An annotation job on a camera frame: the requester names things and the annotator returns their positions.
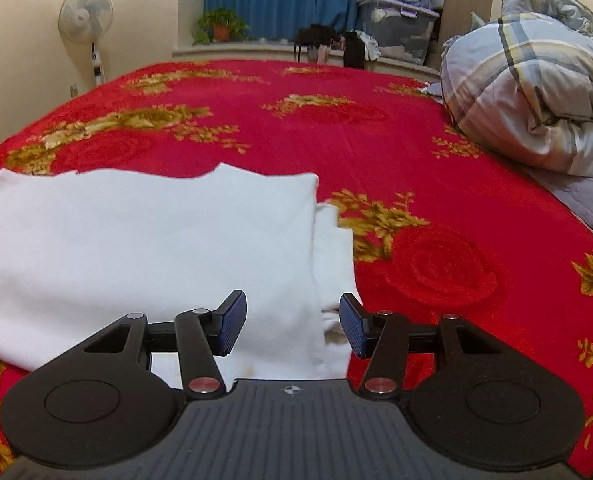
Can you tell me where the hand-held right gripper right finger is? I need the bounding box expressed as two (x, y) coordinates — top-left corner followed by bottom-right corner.
(339, 292), (503, 402)

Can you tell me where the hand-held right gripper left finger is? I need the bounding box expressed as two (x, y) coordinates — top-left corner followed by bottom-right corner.
(83, 289), (248, 402)

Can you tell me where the white shirt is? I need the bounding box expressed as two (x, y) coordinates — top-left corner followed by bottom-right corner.
(0, 162), (363, 392)

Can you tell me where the red floral blanket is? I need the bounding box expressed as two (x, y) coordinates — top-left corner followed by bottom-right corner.
(0, 59), (593, 480)

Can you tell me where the grey bedsheet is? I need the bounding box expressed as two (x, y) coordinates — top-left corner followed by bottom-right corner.
(523, 167), (593, 256)

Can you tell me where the dark cloth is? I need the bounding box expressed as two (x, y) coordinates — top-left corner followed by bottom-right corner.
(343, 31), (368, 69)

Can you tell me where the black bag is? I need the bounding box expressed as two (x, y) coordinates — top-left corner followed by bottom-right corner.
(294, 23), (335, 62)

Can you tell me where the clear storage box purple lid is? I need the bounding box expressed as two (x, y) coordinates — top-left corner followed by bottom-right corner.
(357, 0), (440, 66)

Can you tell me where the green potted plant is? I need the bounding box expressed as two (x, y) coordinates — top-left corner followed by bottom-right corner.
(191, 8), (252, 45)

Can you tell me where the grey plaid quilt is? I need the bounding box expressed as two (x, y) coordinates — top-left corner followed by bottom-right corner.
(439, 0), (593, 189)

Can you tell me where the white standing fan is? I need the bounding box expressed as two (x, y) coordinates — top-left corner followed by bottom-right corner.
(58, 0), (115, 87)

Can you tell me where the wooden cabinet panel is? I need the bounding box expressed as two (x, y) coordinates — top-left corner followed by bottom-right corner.
(436, 0), (497, 69)

